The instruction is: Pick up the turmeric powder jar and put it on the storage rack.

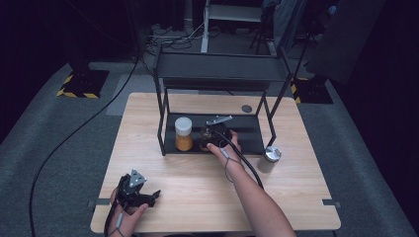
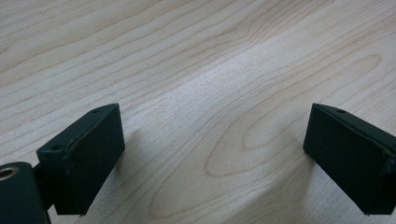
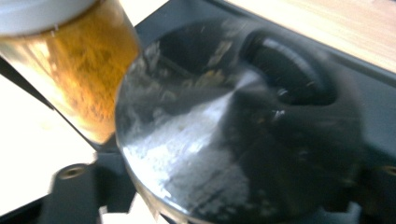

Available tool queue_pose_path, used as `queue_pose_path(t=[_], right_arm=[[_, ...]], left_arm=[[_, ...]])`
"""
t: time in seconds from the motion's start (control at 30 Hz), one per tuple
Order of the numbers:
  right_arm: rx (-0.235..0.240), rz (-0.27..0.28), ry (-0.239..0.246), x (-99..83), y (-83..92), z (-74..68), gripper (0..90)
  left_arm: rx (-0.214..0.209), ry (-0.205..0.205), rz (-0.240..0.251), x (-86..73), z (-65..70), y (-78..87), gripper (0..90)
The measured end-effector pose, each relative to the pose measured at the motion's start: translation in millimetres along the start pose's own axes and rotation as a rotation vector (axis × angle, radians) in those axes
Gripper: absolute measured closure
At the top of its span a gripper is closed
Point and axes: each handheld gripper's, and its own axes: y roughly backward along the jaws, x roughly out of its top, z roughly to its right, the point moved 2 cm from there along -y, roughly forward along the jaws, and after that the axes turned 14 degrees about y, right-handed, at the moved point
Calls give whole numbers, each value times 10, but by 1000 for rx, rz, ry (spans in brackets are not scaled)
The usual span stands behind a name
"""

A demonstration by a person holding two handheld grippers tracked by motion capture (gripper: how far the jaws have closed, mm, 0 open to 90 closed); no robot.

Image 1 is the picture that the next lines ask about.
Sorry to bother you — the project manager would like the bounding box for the white desk frame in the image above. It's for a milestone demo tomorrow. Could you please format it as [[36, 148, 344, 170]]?
[[200, 0, 265, 54]]

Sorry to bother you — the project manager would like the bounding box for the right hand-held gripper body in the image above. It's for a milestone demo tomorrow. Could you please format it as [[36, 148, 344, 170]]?
[[206, 115, 233, 148]]

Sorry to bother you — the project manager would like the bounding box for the dark grey board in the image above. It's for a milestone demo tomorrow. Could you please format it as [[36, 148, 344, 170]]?
[[305, 0, 387, 85]]

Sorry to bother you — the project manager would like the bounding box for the bundle of floor cables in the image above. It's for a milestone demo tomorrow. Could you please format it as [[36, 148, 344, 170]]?
[[143, 22, 206, 51]]

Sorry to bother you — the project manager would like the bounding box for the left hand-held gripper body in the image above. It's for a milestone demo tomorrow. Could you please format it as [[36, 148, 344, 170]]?
[[117, 168, 148, 208]]

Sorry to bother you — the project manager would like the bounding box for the person's right hand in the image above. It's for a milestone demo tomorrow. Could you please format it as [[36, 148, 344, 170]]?
[[207, 130, 243, 166]]

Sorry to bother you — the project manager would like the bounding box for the white-lid jar of orange powder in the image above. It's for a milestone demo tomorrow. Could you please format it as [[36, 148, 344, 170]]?
[[174, 117, 195, 153]]

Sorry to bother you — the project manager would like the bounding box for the left hand-held gripper cable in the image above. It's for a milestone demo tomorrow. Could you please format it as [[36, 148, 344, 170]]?
[[103, 197, 127, 237]]

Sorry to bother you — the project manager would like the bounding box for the black two-tier metal rack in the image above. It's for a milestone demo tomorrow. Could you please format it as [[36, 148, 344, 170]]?
[[152, 45, 294, 157]]

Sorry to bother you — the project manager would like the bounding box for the person's left hand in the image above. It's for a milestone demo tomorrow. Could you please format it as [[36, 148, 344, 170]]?
[[107, 189, 149, 237]]

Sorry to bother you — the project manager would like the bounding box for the right hand-held gripper cable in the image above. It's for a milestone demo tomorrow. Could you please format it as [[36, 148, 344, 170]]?
[[210, 127, 265, 191]]

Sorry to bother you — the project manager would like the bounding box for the long black floor cable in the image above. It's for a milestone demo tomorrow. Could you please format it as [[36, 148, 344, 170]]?
[[29, 48, 141, 237]]

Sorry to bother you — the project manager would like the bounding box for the grey jar with chrome lid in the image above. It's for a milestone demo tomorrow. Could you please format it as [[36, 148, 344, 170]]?
[[257, 145, 283, 175]]

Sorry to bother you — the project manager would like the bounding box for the yellow-striped black stand base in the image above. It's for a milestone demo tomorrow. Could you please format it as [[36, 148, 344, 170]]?
[[56, 68, 111, 100], [290, 76, 334, 106]]

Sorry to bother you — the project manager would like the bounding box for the hand-held gripper cable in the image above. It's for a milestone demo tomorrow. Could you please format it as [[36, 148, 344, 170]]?
[[103, 197, 127, 237], [210, 127, 265, 191]]

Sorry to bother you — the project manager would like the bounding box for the grey table edge bracket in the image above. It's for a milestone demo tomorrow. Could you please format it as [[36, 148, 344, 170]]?
[[321, 198, 342, 208], [86, 197, 112, 208]]

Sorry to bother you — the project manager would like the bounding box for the black tripod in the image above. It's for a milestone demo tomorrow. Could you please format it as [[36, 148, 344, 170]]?
[[249, 4, 276, 55]]

